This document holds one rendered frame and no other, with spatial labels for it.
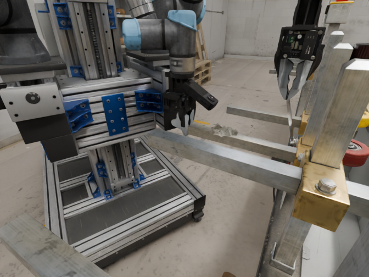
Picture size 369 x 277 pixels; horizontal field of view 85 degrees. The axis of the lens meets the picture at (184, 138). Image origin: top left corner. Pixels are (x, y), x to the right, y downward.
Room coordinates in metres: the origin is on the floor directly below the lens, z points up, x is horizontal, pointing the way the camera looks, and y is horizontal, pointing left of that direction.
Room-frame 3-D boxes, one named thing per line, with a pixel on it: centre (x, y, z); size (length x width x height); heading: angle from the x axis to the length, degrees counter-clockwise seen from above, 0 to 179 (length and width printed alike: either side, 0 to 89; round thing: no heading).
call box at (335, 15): (0.91, -0.59, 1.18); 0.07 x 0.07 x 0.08; 60
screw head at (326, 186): (0.19, -0.17, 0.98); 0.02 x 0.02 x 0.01
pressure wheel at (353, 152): (0.40, -0.38, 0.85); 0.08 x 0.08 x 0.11
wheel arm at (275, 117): (0.69, -0.37, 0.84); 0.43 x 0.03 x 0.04; 60
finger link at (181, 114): (0.59, 0.00, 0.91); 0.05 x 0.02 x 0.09; 150
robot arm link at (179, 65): (0.62, 0.01, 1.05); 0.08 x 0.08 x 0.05
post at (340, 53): (0.47, -0.34, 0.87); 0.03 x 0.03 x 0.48; 60
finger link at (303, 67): (0.44, -0.25, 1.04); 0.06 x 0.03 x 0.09; 150
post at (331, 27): (0.92, -0.59, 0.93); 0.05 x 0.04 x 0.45; 150
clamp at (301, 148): (0.45, -0.33, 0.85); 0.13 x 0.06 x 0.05; 150
